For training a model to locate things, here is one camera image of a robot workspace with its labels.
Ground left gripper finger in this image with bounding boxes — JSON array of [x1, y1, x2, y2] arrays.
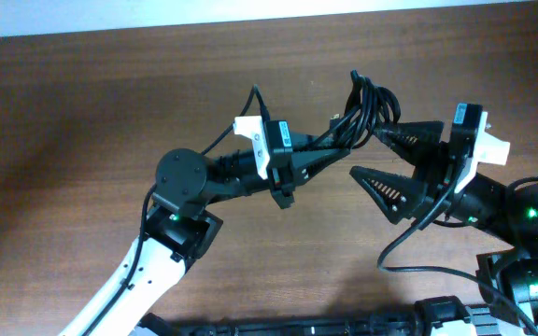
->
[[291, 148, 350, 185], [286, 133, 325, 152]]

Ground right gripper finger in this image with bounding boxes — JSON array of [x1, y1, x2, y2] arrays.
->
[[349, 166, 427, 224], [375, 121, 444, 166]]

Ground black cable bundle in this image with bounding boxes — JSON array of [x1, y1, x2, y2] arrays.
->
[[313, 69, 402, 150]]

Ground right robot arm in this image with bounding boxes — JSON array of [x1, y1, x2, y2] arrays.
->
[[350, 122, 538, 333]]

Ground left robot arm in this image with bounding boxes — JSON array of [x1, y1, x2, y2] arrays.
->
[[62, 131, 350, 335]]

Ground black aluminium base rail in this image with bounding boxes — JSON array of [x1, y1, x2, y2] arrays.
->
[[130, 297, 501, 336]]

